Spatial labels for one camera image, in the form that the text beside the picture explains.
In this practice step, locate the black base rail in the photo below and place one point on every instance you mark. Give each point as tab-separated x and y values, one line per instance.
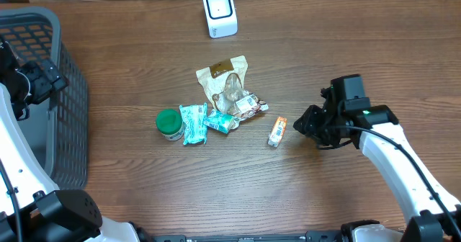
309	236

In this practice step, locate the grey plastic mesh basket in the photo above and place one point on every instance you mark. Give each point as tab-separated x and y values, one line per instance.
57	130

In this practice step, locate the teal wipes packet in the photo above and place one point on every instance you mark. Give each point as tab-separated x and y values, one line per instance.
193	117

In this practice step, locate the teal tissue pack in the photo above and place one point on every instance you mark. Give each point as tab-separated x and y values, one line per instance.
219	121

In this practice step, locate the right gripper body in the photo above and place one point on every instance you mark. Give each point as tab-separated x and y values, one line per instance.
324	128

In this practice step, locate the orange tissue pack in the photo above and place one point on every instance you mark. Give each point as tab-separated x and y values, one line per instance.
277	132

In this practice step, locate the beige snack pouch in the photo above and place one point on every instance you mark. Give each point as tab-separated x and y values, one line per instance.
223	85

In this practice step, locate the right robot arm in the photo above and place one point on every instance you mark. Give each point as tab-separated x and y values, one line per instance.
348	117

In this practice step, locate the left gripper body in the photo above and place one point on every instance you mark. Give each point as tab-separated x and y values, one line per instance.
41	86

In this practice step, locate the green bottle cap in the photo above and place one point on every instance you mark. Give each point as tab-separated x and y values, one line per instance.
170	124

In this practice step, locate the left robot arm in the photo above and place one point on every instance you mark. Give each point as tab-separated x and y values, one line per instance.
33	207

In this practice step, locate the white barcode scanner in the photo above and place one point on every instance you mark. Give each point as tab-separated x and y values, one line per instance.
221	18

